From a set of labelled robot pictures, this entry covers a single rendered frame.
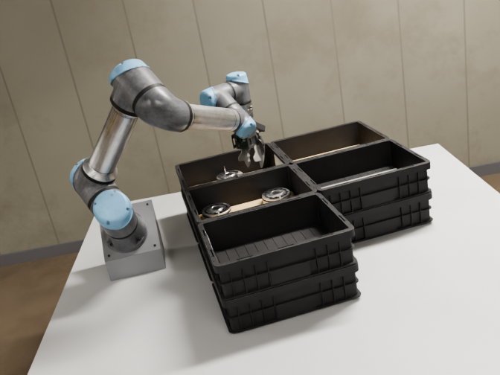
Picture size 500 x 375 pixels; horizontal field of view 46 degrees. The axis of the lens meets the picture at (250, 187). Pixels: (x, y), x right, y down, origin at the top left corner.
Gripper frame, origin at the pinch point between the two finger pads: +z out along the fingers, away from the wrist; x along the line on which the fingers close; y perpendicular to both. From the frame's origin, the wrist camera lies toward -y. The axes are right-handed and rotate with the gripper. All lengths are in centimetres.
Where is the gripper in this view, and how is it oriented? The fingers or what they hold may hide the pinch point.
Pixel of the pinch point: (255, 163)
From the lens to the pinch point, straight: 221.6
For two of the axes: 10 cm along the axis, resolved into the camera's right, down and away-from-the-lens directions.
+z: 1.7, 9.1, 3.8
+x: 8.4, 0.7, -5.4
